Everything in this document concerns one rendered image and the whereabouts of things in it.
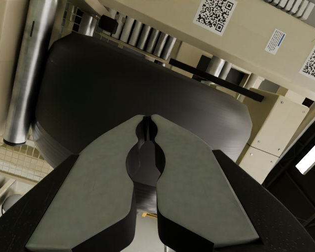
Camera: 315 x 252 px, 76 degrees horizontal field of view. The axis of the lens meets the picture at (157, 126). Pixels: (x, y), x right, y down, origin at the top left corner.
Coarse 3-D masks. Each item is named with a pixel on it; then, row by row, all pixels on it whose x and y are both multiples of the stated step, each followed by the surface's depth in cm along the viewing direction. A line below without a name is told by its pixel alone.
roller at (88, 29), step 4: (84, 12) 63; (84, 16) 62; (88, 16) 62; (92, 16) 65; (84, 20) 63; (88, 20) 63; (92, 20) 63; (96, 20) 65; (80, 24) 63; (84, 24) 63; (88, 24) 63; (92, 24) 64; (80, 28) 63; (84, 28) 63; (88, 28) 64; (92, 28) 64; (80, 32) 64; (84, 32) 64; (88, 32) 64; (92, 32) 65
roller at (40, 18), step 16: (32, 0) 36; (48, 0) 37; (32, 16) 37; (48, 16) 38; (32, 32) 38; (48, 32) 39; (32, 48) 39; (32, 64) 40; (16, 80) 41; (32, 80) 41; (16, 96) 41; (32, 96) 43; (16, 112) 42; (32, 112) 45; (16, 128) 44; (16, 144) 45
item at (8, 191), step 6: (12, 180) 240; (18, 180) 246; (6, 186) 231; (12, 186) 242; (0, 192) 223; (6, 192) 232; (12, 192) 248; (18, 192) 261; (0, 198) 223; (6, 198) 232; (12, 198) 231; (18, 198) 234; (0, 204) 229; (6, 204) 226; (12, 204) 227; (0, 210) 234
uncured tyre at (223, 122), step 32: (64, 64) 35; (96, 64) 33; (128, 64) 33; (64, 96) 35; (96, 96) 32; (128, 96) 31; (160, 96) 32; (192, 96) 34; (224, 96) 39; (32, 128) 43; (64, 128) 36; (96, 128) 33; (192, 128) 33; (224, 128) 36
